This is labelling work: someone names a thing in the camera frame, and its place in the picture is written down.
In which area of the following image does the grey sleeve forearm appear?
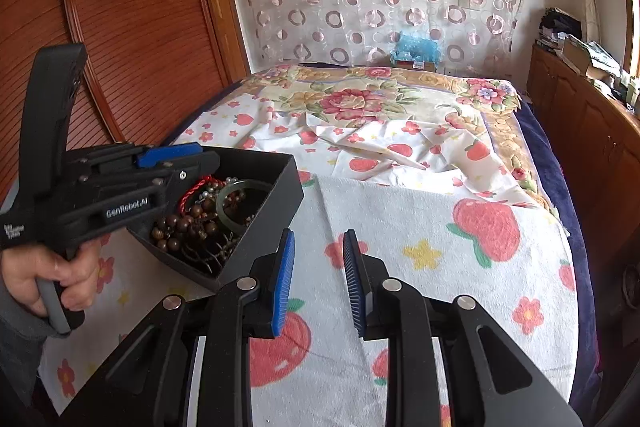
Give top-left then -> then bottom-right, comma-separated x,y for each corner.
1,282 -> 56,407

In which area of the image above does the black jewelry box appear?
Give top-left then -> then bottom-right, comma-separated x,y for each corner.
128,143 -> 304,291

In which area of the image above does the person's left hand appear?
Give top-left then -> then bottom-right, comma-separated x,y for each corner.
1,239 -> 101,317

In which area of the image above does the green jade bangle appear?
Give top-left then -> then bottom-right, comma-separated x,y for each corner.
215,179 -> 272,236

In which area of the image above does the white strawberry print towel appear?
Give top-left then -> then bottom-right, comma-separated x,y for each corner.
38,174 -> 580,427

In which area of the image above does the brown louvered wardrobe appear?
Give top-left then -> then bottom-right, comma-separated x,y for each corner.
1,0 -> 248,188

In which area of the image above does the floral beige blanket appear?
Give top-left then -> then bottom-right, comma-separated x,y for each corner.
242,63 -> 554,208

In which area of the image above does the blue bed cover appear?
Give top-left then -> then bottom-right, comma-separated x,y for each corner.
515,102 -> 601,426

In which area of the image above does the strawberry print bed sheet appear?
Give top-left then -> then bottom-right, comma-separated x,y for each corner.
171,92 -> 542,208

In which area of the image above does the blue bubble wrap bundle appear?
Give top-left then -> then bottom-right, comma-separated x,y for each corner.
390,31 -> 442,66

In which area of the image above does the wooden side cabinet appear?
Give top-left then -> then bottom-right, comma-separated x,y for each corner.
527,46 -> 639,281

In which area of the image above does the clutter pile on cabinet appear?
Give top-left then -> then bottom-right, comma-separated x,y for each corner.
536,8 -> 639,112

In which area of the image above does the red cord bracelet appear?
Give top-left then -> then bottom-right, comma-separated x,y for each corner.
176,174 -> 227,218

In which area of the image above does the brown wooden bead bracelet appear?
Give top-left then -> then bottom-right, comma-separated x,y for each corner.
150,200 -> 222,254

